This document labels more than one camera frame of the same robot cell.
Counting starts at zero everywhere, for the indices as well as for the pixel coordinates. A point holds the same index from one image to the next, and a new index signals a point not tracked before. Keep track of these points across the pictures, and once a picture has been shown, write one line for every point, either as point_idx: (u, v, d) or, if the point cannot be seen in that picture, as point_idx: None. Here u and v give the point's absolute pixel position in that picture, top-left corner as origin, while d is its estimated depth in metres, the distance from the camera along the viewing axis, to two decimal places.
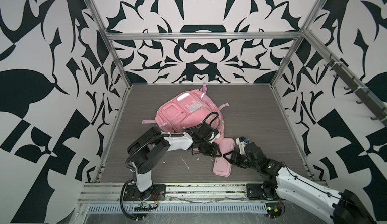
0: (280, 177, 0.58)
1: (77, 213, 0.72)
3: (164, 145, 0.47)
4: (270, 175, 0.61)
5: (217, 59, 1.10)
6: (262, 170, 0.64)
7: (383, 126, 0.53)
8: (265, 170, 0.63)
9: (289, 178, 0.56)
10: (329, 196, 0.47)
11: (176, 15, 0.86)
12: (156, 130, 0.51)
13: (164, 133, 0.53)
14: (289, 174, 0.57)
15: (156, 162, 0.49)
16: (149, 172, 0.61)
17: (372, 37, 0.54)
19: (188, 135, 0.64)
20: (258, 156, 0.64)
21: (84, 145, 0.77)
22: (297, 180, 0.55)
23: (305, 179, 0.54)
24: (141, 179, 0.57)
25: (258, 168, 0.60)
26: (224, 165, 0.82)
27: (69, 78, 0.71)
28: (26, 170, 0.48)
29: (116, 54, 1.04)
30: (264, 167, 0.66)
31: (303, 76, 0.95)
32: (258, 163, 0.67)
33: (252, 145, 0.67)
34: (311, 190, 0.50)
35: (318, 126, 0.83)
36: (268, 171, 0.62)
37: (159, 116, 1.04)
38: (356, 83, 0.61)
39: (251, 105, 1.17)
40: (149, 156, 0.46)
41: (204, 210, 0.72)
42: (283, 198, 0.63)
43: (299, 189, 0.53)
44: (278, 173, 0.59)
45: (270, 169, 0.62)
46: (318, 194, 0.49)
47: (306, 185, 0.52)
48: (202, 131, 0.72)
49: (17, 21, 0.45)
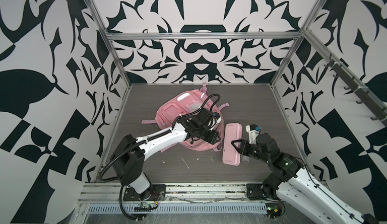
0: (299, 181, 0.50)
1: (77, 213, 0.72)
3: (139, 155, 0.42)
4: (283, 172, 0.53)
5: (217, 60, 1.10)
6: (274, 165, 0.56)
7: (383, 126, 0.53)
8: (277, 165, 0.55)
9: (309, 184, 0.49)
10: (351, 218, 0.43)
11: (176, 15, 0.86)
12: (130, 138, 0.45)
13: (140, 140, 0.46)
14: (310, 180, 0.50)
15: (140, 172, 0.47)
16: (142, 175, 0.56)
17: (372, 37, 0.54)
19: (181, 124, 0.56)
20: (272, 148, 0.56)
21: (84, 145, 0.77)
22: (319, 190, 0.48)
23: (325, 189, 0.48)
24: (135, 183, 0.56)
25: (269, 162, 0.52)
26: (232, 154, 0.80)
27: (69, 78, 0.71)
28: (26, 169, 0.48)
29: (116, 54, 1.04)
30: (277, 162, 0.57)
31: (303, 76, 0.95)
32: (271, 156, 0.59)
33: (264, 135, 0.59)
34: (333, 205, 0.45)
35: (318, 126, 0.83)
36: (281, 166, 0.54)
37: (159, 116, 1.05)
38: (356, 83, 0.61)
39: (250, 105, 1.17)
40: (127, 168, 0.42)
41: (204, 210, 0.72)
42: (283, 200, 0.63)
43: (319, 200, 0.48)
44: (297, 174, 0.51)
45: (286, 166, 0.53)
46: (339, 211, 0.44)
47: (328, 200, 0.46)
48: (201, 117, 0.62)
49: (17, 22, 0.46)
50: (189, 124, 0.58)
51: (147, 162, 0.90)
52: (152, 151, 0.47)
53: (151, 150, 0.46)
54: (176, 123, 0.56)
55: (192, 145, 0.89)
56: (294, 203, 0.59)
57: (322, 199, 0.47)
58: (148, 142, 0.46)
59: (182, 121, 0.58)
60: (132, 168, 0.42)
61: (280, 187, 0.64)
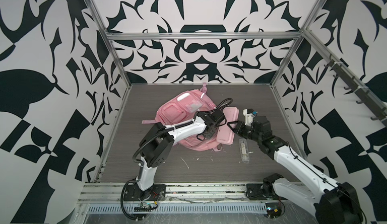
0: (279, 153, 0.56)
1: (77, 213, 0.71)
3: (168, 140, 0.47)
4: (269, 149, 0.59)
5: (217, 60, 1.10)
6: (264, 143, 0.62)
7: (383, 126, 0.53)
8: (266, 143, 0.61)
9: (289, 156, 0.54)
10: (323, 181, 0.44)
11: (176, 15, 0.86)
12: (160, 125, 0.51)
13: (168, 127, 0.52)
14: (290, 153, 0.54)
15: (167, 156, 0.52)
16: (153, 172, 0.59)
17: (372, 37, 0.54)
19: (201, 118, 0.62)
20: (266, 128, 0.61)
21: (84, 145, 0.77)
22: (297, 160, 0.52)
23: (306, 162, 0.51)
24: (145, 177, 0.58)
25: (260, 140, 0.66)
26: (227, 133, 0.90)
27: (69, 78, 0.71)
28: (26, 170, 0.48)
29: (116, 54, 1.04)
30: (266, 141, 0.63)
31: (303, 76, 0.95)
32: (262, 135, 0.65)
33: (262, 117, 0.63)
34: (307, 172, 0.48)
35: (318, 126, 0.83)
36: (269, 145, 0.59)
37: (159, 115, 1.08)
38: (356, 83, 0.61)
39: (251, 105, 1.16)
40: (157, 152, 0.48)
41: (204, 210, 0.72)
42: (280, 195, 0.63)
43: (296, 169, 0.51)
44: (279, 149, 0.57)
45: (272, 143, 0.60)
46: (313, 176, 0.46)
47: (304, 167, 0.49)
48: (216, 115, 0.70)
49: (17, 22, 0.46)
50: (207, 118, 0.63)
51: None
52: (178, 138, 0.52)
53: (178, 137, 0.52)
54: (197, 117, 0.61)
55: (192, 145, 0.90)
56: (287, 194, 0.59)
57: (298, 166, 0.50)
58: (175, 129, 0.52)
59: (201, 115, 0.63)
60: (160, 153, 0.47)
61: (276, 181, 0.66)
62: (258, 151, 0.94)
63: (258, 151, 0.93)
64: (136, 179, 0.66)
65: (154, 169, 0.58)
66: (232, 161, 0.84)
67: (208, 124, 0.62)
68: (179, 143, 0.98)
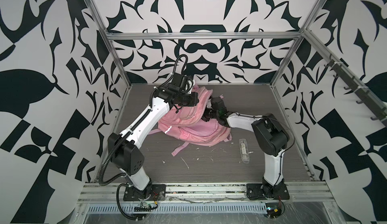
0: (229, 118, 0.72)
1: (77, 213, 0.72)
3: (131, 147, 0.42)
4: (224, 122, 0.75)
5: (217, 60, 1.10)
6: (220, 118, 0.77)
7: (383, 126, 0.53)
8: (222, 117, 0.76)
9: (234, 115, 0.71)
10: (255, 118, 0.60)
11: (176, 15, 0.86)
12: (115, 135, 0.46)
13: (124, 133, 0.45)
14: (235, 114, 0.73)
15: (143, 157, 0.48)
16: (142, 170, 0.58)
17: (372, 37, 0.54)
19: (159, 97, 0.53)
20: (221, 105, 0.76)
21: (83, 144, 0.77)
22: (240, 117, 0.67)
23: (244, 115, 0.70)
24: (137, 180, 0.57)
25: (218, 117, 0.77)
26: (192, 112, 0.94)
27: (69, 78, 0.71)
28: (27, 170, 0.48)
29: (116, 54, 1.04)
30: (222, 115, 0.79)
31: (303, 76, 0.95)
32: (218, 111, 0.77)
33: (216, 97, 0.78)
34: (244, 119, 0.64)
35: (318, 126, 0.83)
36: (223, 117, 0.75)
37: (162, 122, 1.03)
38: (356, 83, 0.61)
39: (251, 105, 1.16)
40: (127, 160, 0.42)
41: (204, 210, 0.72)
42: (274, 180, 0.63)
43: (240, 123, 0.67)
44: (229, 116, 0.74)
45: (224, 115, 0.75)
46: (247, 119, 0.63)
47: (243, 117, 0.65)
48: (176, 81, 0.59)
49: (17, 22, 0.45)
50: (167, 93, 0.54)
51: (147, 162, 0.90)
52: (143, 138, 0.48)
53: (141, 137, 0.47)
54: (153, 98, 0.53)
55: (206, 141, 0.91)
56: (269, 169, 0.63)
57: (240, 119, 0.66)
58: (133, 131, 0.45)
59: (158, 93, 0.54)
60: (132, 160, 0.43)
61: (266, 173, 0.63)
62: (259, 151, 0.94)
63: (258, 151, 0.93)
64: (130, 181, 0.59)
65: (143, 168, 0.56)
66: (232, 161, 0.84)
67: (170, 99, 0.53)
68: (191, 143, 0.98)
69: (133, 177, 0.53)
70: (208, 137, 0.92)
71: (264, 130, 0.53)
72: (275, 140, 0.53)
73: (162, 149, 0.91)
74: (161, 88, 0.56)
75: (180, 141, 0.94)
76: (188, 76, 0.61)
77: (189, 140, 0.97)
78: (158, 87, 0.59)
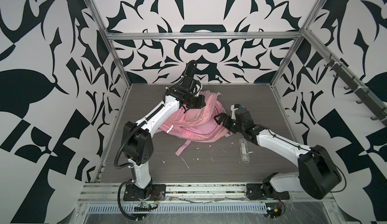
0: (260, 136, 0.60)
1: (77, 213, 0.72)
3: (145, 134, 0.46)
4: (252, 137, 0.64)
5: (217, 60, 1.10)
6: (246, 132, 0.67)
7: (383, 126, 0.53)
8: (249, 131, 0.65)
9: (268, 136, 0.59)
10: (299, 149, 0.49)
11: (176, 15, 0.86)
12: (131, 124, 0.48)
13: (140, 123, 0.49)
14: (269, 133, 0.60)
15: (153, 149, 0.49)
16: (147, 167, 0.60)
17: (372, 37, 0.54)
19: (171, 95, 0.59)
20: (247, 118, 0.66)
21: (84, 144, 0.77)
22: (275, 138, 0.56)
23: (282, 137, 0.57)
24: (140, 175, 0.58)
25: (243, 130, 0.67)
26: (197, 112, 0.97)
27: (69, 78, 0.71)
28: (27, 170, 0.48)
29: (116, 54, 1.04)
30: (249, 129, 0.68)
31: (303, 76, 0.95)
32: (244, 125, 0.70)
33: (242, 108, 0.69)
34: (284, 145, 0.52)
35: (318, 126, 0.83)
36: (251, 132, 0.64)
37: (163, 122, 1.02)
38: (356, 83, 0.61)
39: (250, 105, 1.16)
40: (140, 148, 0.46)
41: (204, 210, 0.72)
42: (281, 190, 0.62)
43: (275, 146, 0.55)
44: (259, 133, 0.62)
45: (253, 130, 0.65)
46: (289, 146, 0.51)
47: (281, 142, 0.54)
48: (186, 83, 0.65)
49: (17, 22, 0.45)
50: (179, 93, 0.60)
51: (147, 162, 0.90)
52: (156, 129, 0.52)
53: (154, 128, 0.51)
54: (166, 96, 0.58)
55: (208, 137, 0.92)
56: (281, 182, 0.60)
57: (277, 143, 0.54)
58: (148, 121, 0.49)
59: (171, 93, 0.60)
60: (144, 148, 0.47)
61: (273, 176, 0.68)
62: (259, 151, 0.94)
63: (258, 151, 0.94)
64: (133, 178, 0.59)
65: (147, 164, 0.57)
66: (232, 161, 0.84)
67: (181, 98, 0.59)
68: (191, 143, 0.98)
69: (139, 170, 0.55)
70: (209, 134, 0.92)
71: (314, 168, 0.42)
72: (325, 181, 0.42)
73: (162, 149, 0.91)
74: (172, 88, 0.61)
75: (181, 141, 0.94)
76: (197, 81, 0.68)
77: (191, 138, 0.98)
78: (170, 87, 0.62)
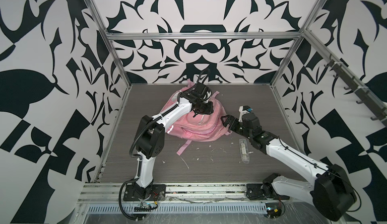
0: (271, 146, 0.57)
1: (77, 213, 0.72)
3: (160, 128, 0.49)
4: (261, 145, 0.60)
5: (217, 60, 1.10)
6: (255, 139, 0.63)
7: (383, 126, 0.53)
8: (257, 139, 0.62)
9: (280, 148, 0.55)
10: (315, 167, 0.46)
11: (176, 15, 0.86)
12: (147, 117, 0.52)
13: (155, 117, 0.53)
14: (280, 145, 0.56)
15: (164, 145, 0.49)
16: (151, 166, 0.61)
17: (372, 37, 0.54)
19: (184, 97, 0.63)
20: (255, 124, 0.61)
21: (83, 144, 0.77)
22: (288, 152, 0.53)
23: (295, 150, 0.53)
24: (145, 172, 0.59)
25: (251, 138, 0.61)
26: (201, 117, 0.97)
27: (69, 78, 0.71)
28: (27, 170, 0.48)
29: (116, 54, 1.04)
30: (257, 136, 0.64)
31: (303, 76, 0.95)
32: (252, 131, 0.66)
33: (249, 114, 0.65)
34: (300, 161, 0.49)
35: (318, 126, 0.83)
36: (259, 140, 0.61)
37: None
38: (356, 83, 0.61)
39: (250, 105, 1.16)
40: (152, 142, 0.50)
41: (204, 210, 0.72)
42: (282, 193, 0.62)
43: (288, 159, 0.52)
44: (270, 142, 0.58)
45: (262, 138, 0.61)
46: (305, 163, 0.48)
47: (295, 157, 0.50)
48: (198, 88, 0.70)
49: (17, 22, 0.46)
50: (192, 97, 0.64)
51: None
52: (169, 127, 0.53)
53: (168, 124, 0.54)
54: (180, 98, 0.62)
55: (208, 136, 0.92)
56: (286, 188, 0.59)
57: (290, 157, 0.51)
58: (163, 117, 0.53)
59: (184, 95, 0.64)
60: (156, 142, 0.50)
61: (275, 180, 0.66)
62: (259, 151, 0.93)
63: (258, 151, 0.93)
64: (136, 175, 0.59)
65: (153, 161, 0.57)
66: (232, 161, 0.84)
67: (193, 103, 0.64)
68: (191, 143, 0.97)
69: (145, 166, 0.57)
70: (210, 134, 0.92)
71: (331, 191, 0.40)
72: (340, 203, 0.40)
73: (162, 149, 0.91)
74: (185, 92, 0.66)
75: (181, 141, 0.94)
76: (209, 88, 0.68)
77: (191, 138, 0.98)
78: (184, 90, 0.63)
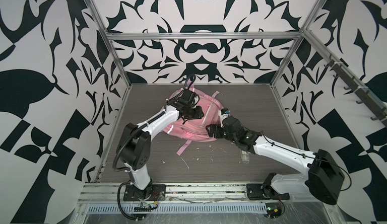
0: (258, 146, 0.56)
1: (77, 213, 0.72)
3: (145, 136, 0.46)
4: (248, 146, 0.59)
5: (217, 60, 1.10)
6: (240, 142, 0.62)
7: (383, 126, 0.53)
8: (243, 140, 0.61)
9: (267, 145, 0.55)
10: (304, 157, 0.46)
11: (176, 15, 0.86)
12: (131, 125, 0.48)
13: (141, 125, 0.50)
14: (267, 142, 0.56)
15: (149, 154, 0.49)
16: (146, 168, 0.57)
17: (372, 37, 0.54)
19: (171, 105, 0.61)
20: (237, 127, 0.61)
21: (83, 144, 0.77)
22: (275, 147, 0.53)
23: (281, 144, 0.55)
24: (139, 178, 0.57)
25: (236, 140, 0.65)
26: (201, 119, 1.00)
27: (69, 78, 0.71)
28: (27, 170, 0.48)
29: (116, 54, 1.04)
30: (241, 139, 0.63)
31: (303, 76, 0.95)
32: (236, 134, 0.64)
33: (230, 118, 0.64)
34: (288, 154, 0.49)
35: (318, 126, 0.83)
36: (246, 141, 0.59)
37: None
38: (356, 83, 0.61)
39: (250, 105, 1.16)
40: (137, 152, 0.46)
41: (204, 210, 0.72)
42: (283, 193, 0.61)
43: (277, 155, 0.52)
44: (256, 142, 0.58)
45: (248, 139, 0.60)
46: (294, 156, 0.48)
47: (283, 151, 0.50)
48: (186, 95, 0.69)
49: (17, 22, 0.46)
50: (180, 104, 0.63)
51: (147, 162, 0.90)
52: (155, 134, 0.53)
53: (154, 131, 0.51)
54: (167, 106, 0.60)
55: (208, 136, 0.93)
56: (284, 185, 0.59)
57: (278, 152, 0.51)
58: (149, 124, 0.51)
59: (171, 103, 0.63)
60: (141, 152, 0.46)
61: (273, 179, 0.66)
62: None
63: None
64: (131, 181, 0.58)
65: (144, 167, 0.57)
66: (232, 161, 0.84)
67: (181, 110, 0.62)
68: (191, 144, 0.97)
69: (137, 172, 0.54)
70: None
71: (324, 179, 0.40)
72: (334, 187, 0.41)
73: (162, 149, 0.91)
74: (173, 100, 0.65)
75: (181, 141, 0.94)
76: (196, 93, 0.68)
77: (191, 138, 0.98)
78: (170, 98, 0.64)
